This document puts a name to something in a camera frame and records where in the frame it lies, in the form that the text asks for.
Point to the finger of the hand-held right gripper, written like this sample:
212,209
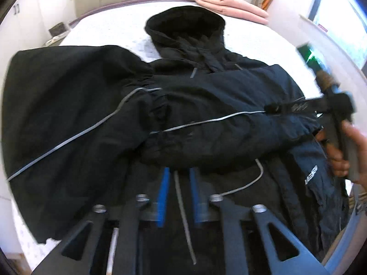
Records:
295,106

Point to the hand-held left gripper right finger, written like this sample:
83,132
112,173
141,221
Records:
195,194

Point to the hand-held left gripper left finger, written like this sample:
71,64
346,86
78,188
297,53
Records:
163,194

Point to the black hooded jacket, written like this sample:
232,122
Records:
200,106

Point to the person's right hand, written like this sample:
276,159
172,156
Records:
335,157

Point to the window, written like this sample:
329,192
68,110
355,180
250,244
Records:
344,20

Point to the pink folded blanket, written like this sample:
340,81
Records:
229,4

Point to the white quilted bed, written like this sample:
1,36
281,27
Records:
114,28

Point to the white nightstand item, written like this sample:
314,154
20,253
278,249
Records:
58,37

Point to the dark box on nightstand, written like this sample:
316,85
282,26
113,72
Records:
58,29

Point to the white wardrobe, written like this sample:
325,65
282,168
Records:
28,14

